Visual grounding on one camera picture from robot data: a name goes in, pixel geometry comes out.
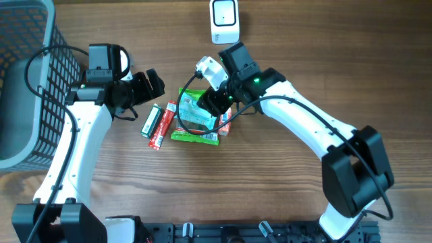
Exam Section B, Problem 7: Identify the green white gum box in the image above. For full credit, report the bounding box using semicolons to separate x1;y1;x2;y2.
140;103;163;139

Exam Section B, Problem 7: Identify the teal tissue packet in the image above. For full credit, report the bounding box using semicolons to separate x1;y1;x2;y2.
179;91;217;131

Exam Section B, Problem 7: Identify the green snack bag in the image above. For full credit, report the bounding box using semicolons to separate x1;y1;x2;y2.
171;89;219;146

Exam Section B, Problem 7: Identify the small orange candy box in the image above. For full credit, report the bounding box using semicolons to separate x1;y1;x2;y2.
218;108;232;136

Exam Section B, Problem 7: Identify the red snack stick packet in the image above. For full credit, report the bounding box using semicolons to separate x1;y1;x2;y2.
148;101;177;150

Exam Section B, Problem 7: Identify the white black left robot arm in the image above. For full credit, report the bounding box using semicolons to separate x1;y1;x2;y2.
11;44;165;242

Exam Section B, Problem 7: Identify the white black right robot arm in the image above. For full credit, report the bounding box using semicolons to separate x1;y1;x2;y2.
195;42;394;242

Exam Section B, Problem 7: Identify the white barcode scanner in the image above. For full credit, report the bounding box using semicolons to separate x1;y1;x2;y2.
209;0;240;45

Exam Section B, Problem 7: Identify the dark grey mesh basket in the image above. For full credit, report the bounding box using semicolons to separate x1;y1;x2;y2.
1;0;82;172

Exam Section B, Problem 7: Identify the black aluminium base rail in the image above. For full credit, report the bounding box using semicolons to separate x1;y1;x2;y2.
141;219;381;243

